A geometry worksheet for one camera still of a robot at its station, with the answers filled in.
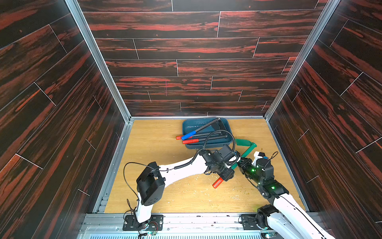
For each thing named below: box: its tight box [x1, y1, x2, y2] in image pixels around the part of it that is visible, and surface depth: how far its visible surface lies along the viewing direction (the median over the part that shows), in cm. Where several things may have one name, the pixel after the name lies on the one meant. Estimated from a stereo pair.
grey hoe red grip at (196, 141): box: [182, 118, 228, 145], surface depth 100 cm
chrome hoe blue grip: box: [181, 117, 226, 141], surface depth 109 cm
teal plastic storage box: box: [182, 117, 233, 150], surface depth 107 cm
